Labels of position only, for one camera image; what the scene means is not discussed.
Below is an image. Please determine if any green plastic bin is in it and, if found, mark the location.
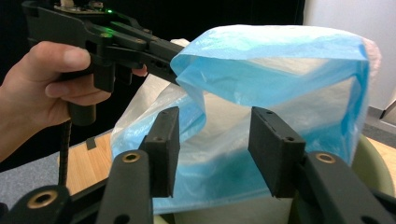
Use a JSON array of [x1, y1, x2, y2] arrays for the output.
[[153, 133, 396, 224]]

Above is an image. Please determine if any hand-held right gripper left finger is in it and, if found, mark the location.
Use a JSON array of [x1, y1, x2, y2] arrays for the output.
[[141, 105, 181, 199]]

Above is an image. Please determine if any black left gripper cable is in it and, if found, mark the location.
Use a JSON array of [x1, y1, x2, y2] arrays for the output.
[[57, 119, 73, 188]]

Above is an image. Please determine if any clear blue-edged plastic bag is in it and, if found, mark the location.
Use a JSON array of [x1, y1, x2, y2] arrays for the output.
[[110, 24, 382, 216]]

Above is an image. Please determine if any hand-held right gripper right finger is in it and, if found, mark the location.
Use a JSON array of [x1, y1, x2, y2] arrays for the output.
[[247, 105, 306, 199]]

